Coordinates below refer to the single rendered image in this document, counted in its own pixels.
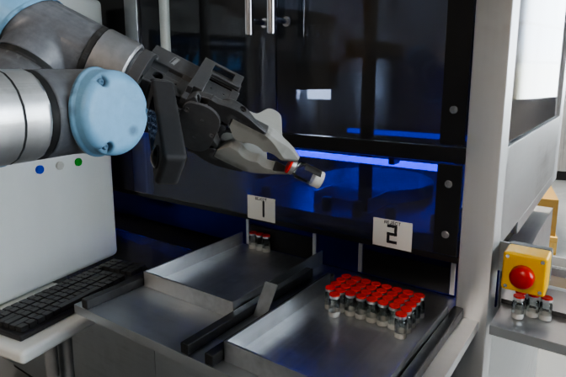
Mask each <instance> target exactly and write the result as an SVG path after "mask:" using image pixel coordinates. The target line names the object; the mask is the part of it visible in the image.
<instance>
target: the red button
mask: <svg viewBox="0 0 566 377"><path fill-rule="evenodd" d="M535 278H536V277H535V274H534V272H533V271H532V270H531V269H530V268H528V267H527V266H524V265H518V266H515V267H513V268H512V269H511V271H510V274H509V279H510V282H511V283H512V284H513V285H514V286H515V287H516V288H517V289H530V287H532V285H533V284H534V282H535Z"/></svg>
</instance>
